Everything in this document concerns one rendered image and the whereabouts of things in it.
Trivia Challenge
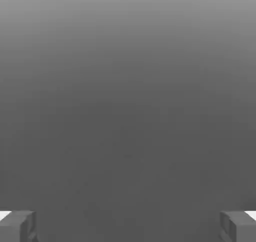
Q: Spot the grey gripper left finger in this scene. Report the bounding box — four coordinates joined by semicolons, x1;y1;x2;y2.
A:
0;210;39;242

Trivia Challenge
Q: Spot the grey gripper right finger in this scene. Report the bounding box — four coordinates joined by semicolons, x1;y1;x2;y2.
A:
218;210;256;242

